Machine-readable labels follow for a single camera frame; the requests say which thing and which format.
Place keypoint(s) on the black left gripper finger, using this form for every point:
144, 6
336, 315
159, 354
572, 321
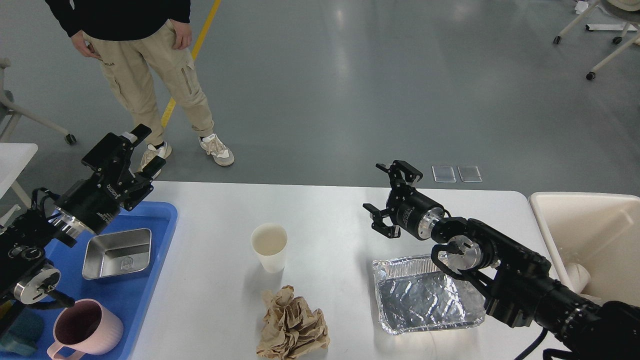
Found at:
110, 158
139, 185

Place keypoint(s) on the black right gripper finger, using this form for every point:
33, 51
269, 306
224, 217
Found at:
377, 216
402, 176

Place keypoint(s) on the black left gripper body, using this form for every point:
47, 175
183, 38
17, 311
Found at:
91, 205

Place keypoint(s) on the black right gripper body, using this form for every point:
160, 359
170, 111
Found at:
415, 213

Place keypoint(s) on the stainless steel rectangular dish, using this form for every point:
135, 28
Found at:
124, 253

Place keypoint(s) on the pink ribbed mug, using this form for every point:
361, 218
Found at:
87, 327

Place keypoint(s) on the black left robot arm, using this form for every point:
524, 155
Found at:
27, 276

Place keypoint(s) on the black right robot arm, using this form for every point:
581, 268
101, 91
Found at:
513, 279

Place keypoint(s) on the person's right hand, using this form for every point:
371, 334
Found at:
84, 46

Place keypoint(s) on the person's left hand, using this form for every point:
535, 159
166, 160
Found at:
183, 35

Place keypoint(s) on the clear floor plate left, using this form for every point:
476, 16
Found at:
444, 174

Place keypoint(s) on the clear floor plate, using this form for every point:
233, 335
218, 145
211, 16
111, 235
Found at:
444, 174
469, 173

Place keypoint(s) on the clear floor plate right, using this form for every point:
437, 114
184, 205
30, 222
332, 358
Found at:
469, 173

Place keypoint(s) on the blue plastic tray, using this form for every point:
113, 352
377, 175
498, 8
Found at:
127, 296

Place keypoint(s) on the aluminium foil tray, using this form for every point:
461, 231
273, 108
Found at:
414, 295

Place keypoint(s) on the white side table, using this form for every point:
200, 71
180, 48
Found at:
14, 157

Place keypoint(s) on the white paper cup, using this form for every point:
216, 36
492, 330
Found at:
269, 242

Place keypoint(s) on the white chair base left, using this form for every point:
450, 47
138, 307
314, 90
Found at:
17, 112

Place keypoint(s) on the person in beige trousers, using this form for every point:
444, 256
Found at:
135, 38

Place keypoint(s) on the teal mug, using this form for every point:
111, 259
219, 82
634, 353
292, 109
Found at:
22, 337

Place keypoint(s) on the crumpled brown paper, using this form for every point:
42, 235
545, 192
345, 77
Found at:
291, 328

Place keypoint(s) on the crumpled white cup in bin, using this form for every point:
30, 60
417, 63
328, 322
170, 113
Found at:
578, 276

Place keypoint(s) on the beige plastic bin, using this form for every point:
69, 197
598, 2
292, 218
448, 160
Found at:
599, 231

